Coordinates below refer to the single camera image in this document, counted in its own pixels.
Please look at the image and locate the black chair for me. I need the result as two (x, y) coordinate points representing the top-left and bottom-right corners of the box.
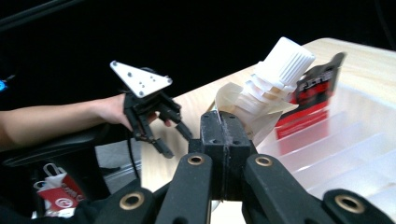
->
(0, 123), (127, 200)

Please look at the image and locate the red and black pouch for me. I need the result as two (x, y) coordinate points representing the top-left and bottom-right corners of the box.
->
(275, 51), (347, 140)

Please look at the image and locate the clear plastic container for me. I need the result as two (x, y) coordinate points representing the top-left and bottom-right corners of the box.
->
(256, 82), (396, 206)

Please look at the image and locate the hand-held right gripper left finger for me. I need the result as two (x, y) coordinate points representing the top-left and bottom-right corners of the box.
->
(188, 111), (226, 201)

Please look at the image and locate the blue light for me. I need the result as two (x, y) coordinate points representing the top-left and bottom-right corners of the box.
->
(0, 74), (16, 93)

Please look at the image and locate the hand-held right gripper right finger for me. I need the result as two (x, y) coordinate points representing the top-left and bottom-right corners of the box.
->
(224, 111), (258, 201)

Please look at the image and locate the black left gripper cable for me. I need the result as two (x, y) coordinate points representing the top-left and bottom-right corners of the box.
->
(126, 130), (142, 182)

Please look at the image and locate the red and white bag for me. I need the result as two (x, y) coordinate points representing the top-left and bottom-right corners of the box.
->
(33, 162), (87, 218)

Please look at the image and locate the white spouted pouch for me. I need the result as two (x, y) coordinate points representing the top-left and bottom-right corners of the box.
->
(214, 36), (317, 147)

